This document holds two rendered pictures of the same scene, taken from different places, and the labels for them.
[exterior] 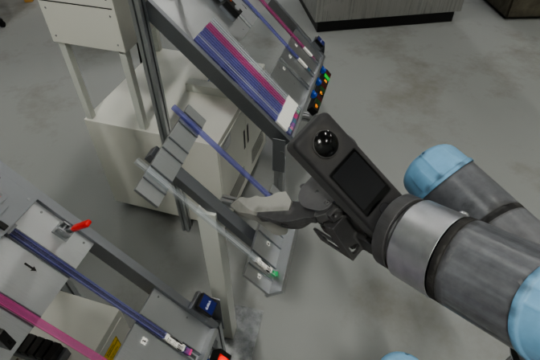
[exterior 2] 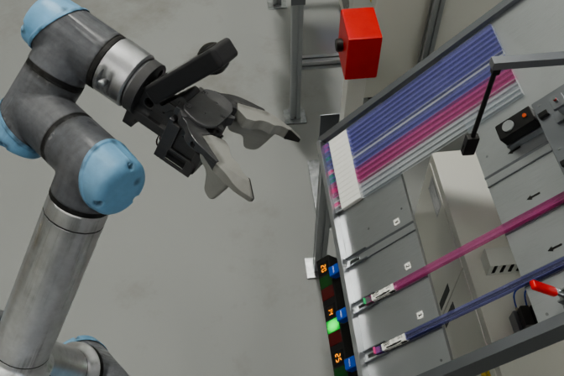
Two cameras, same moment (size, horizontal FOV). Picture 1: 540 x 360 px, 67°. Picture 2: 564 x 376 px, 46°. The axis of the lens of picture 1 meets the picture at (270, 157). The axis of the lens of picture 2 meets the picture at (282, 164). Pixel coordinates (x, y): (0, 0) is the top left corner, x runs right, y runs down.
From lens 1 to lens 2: 0.90 m
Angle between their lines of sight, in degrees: 83
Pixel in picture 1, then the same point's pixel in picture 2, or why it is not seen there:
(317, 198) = (214, 98)
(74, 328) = (540, 362)
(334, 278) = not seen: outside the picture
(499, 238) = (87, 32)
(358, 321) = not seen: outside the picture
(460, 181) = (96, 136)
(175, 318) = (410, 363)
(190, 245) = not seen: outside the picture
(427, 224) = (129, 47)
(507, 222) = (65, 110)
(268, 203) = (258, 114)
